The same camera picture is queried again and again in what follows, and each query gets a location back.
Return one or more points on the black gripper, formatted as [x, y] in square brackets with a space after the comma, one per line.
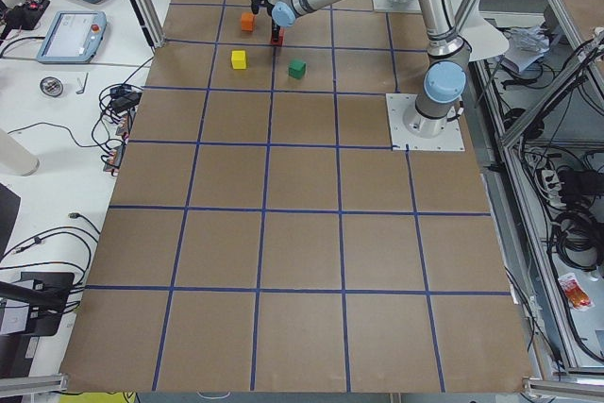
[275, 25]

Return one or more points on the red wooden block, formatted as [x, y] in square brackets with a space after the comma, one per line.
[276, 38]

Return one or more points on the orange wooden block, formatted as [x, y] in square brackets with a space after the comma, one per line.
[247, 22]

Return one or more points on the green wooden block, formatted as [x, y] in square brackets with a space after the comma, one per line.
[297, 68]

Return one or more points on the yellow wooden block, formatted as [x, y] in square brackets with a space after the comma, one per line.
[238, 59]

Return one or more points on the hex key tool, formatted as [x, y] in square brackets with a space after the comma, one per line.
[82, 83]

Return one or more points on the near teach pendant tablet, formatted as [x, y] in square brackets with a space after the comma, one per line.
[74, 37]

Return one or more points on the white power strip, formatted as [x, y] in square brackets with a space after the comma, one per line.
[550, 186]

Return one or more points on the black monitor stand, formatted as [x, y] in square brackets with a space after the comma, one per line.
[34, 304]

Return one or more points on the red snack packet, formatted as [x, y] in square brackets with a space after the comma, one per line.
[578, 299]

